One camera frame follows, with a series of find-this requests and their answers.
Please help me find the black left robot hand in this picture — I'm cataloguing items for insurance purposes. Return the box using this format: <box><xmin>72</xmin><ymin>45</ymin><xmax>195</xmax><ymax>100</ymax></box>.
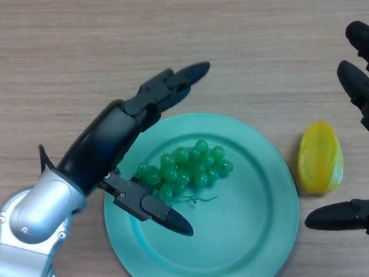
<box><xmin>51</xmin><ymin>51</ymin><xmax>206</xmax><ymax>237</ymax></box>

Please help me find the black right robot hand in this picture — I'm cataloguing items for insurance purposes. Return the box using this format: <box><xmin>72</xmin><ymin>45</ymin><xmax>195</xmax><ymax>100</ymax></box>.
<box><xmin>303</xmin><ymin>17</ymin><xmax>369</xmax><ymax>237</ymax></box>

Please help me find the green grape bunch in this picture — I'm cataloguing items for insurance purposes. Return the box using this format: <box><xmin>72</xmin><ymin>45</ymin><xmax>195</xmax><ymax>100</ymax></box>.
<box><xmin>133</xmin><ymin>135</ymin><xmax>236</xmax><ymax>210</ymax></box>

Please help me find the green round plate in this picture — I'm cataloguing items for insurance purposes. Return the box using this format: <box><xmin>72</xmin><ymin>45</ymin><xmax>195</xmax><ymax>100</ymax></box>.
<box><xmin>97</xmin><ymin>106</ymin><xmax>307</xmax><ymax>277</ymax></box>

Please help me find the yellow starfruit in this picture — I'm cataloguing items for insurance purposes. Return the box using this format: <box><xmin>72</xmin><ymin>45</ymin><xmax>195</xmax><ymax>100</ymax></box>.
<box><xmin>295</xmin><ymin>119</ymin><xmax>348</xmax><ymax>197</ymax></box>

